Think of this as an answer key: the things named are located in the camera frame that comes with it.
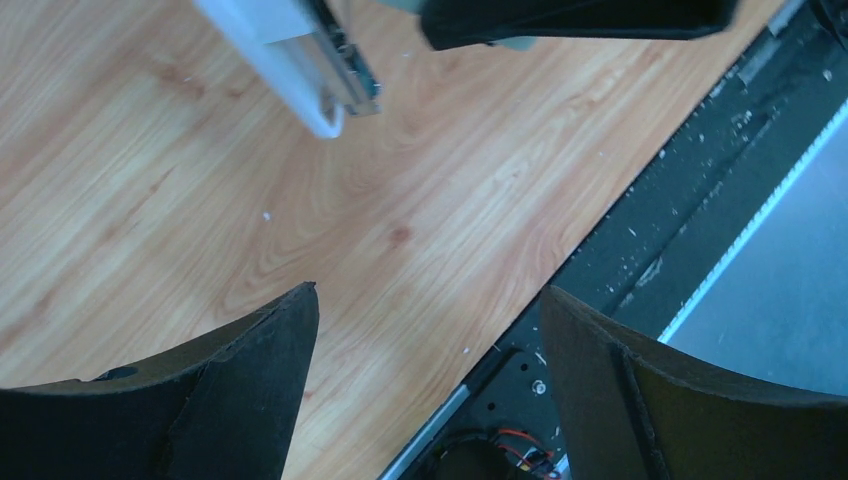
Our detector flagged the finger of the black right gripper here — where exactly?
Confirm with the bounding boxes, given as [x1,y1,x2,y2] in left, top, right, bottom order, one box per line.
[419,0,738,51]

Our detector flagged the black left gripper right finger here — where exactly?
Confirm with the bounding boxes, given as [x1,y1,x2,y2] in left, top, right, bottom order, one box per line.
[539,286,847,479]

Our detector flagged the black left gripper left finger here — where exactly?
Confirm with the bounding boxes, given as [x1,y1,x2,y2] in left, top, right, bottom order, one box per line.
[1,282,320,479]

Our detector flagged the white and black stapler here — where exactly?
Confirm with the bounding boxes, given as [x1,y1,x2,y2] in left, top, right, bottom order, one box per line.
[194,0,382,139]

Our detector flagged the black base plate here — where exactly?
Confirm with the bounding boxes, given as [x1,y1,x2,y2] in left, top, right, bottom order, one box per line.
[377,0,848,480]

